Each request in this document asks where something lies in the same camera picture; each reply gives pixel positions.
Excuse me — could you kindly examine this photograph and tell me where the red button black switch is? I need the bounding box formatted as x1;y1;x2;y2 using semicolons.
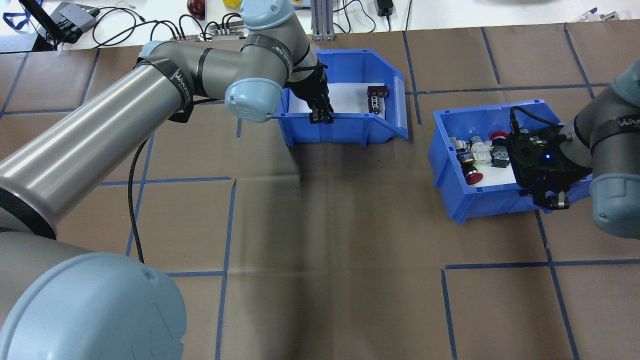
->
490;131;512;169

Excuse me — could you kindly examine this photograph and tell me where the blue bin with battery holders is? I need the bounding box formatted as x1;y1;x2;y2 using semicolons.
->
272;48;410;148

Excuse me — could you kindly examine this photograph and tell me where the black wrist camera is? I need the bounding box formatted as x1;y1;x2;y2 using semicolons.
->
506;131;533;173

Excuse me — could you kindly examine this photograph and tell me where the blue bin with button switches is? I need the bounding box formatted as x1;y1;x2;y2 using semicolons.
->
428;99;596;225

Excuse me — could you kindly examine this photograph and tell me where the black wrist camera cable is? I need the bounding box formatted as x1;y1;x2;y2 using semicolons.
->
508;105;563;136

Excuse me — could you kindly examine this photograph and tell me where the blue lanyard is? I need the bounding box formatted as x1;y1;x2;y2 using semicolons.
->
1;11;32;32

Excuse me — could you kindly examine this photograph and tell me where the red mushroom button switch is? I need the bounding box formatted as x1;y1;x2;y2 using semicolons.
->
457;149;485;187

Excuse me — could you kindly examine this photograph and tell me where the aluminium extrusion post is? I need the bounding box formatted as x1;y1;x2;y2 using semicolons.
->
310;0;337;42

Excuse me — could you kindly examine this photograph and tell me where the grey black device box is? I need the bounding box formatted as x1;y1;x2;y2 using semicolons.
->
50;1;101;32

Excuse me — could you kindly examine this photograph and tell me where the black stand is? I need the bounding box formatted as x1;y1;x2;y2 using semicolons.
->
19;0;68;51

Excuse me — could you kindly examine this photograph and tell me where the white switch with green end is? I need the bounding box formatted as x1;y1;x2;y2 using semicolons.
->
469;134;494;164

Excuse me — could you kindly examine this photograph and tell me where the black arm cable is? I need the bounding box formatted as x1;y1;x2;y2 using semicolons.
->
127;97;223;265

